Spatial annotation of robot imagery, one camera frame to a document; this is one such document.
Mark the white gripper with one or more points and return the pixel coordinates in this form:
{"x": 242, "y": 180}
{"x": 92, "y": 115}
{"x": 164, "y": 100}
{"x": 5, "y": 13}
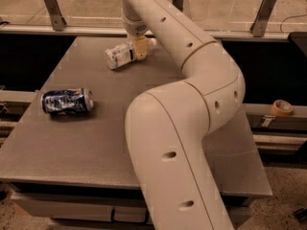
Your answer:
{"x": 136, "y": 28}

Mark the clear plastic water bottle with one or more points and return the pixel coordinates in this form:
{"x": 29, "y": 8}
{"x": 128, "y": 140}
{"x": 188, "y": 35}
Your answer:
{"x": 123, "y": 54}

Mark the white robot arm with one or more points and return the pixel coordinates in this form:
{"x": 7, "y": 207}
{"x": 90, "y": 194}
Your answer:
{"x": 165, "y": 125}

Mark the crushed blue soda can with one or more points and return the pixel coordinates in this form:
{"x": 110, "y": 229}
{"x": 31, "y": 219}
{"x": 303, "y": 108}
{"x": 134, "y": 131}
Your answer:
{"x": 67, "y": 101}

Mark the orange tape roll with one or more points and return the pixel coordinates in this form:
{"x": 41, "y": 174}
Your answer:
{"x": 282, "y": 108}

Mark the horizontal metal rail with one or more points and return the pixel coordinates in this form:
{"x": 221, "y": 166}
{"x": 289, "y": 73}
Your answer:
{"x": 120, "y": 32}

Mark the left metal rail bracket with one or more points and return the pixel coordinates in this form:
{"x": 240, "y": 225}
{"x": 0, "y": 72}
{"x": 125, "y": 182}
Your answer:
{"x": 57, "y": 20}

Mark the grey drawer with black handle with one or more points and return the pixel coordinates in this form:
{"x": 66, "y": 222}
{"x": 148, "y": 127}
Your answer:
{"x": 82, "y": 212}

